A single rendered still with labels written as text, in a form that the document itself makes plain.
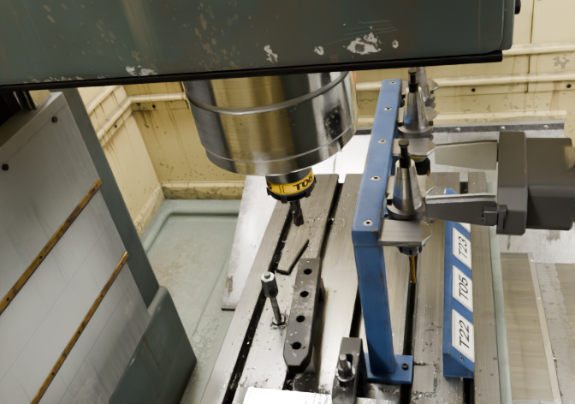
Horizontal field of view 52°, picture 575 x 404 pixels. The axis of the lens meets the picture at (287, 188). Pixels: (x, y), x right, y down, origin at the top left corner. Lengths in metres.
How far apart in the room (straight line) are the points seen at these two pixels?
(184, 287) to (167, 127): 0.52
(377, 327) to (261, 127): 0.54
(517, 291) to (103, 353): 0.88
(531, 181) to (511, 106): 1.18
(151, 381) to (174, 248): 0.69
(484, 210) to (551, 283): 0.96
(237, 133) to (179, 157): 1.49
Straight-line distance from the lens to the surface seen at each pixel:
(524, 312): 1.37
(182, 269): 1.85
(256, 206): 1.72
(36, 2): 0.48
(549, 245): 1.59
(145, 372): 1.31
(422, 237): 0.83
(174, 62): 0.44
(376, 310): 0.94
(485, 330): 1.13
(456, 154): 0.62
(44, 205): 0.96
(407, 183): 0.84
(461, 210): 0.55
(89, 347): 1.10
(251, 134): 0.51
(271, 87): 0.48
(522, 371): 1.25
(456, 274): 1.15
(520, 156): 0.57
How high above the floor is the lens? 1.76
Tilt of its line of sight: 35 degrees down
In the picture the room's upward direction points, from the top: 12 degrees counter-clockwise
